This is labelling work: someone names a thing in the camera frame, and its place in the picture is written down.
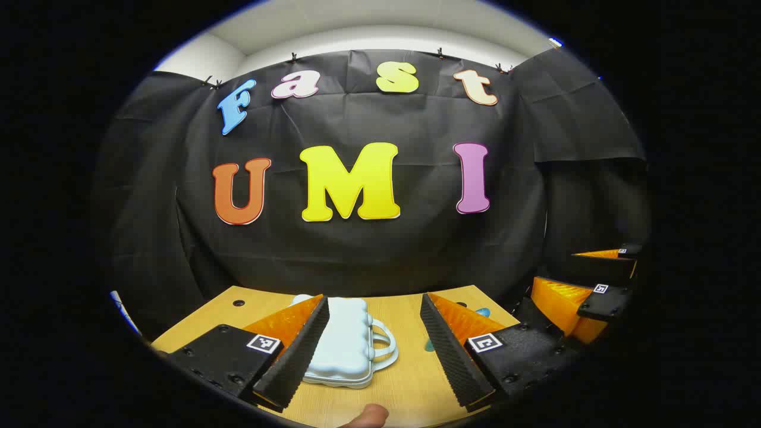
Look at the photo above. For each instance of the black binder clip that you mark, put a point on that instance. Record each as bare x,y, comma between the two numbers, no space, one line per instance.
293,57
503,68
209,80
440,53

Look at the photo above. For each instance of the computer monitor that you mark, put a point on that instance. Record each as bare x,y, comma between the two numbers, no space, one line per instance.
122,306

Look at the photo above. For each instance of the light blue suitcase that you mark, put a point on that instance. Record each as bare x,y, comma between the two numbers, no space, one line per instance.
345,345

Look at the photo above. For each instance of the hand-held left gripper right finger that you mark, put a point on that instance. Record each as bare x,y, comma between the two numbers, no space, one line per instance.
449,356

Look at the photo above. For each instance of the white and blue tube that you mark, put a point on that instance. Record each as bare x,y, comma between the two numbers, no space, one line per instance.
482,312

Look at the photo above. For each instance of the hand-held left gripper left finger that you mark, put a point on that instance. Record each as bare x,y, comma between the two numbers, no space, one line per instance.
297,362

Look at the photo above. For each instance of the black backdrop cloth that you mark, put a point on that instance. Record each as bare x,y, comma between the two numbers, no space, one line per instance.
368,249

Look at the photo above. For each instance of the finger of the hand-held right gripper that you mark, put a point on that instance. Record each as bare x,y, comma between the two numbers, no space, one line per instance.
556,303
600,268

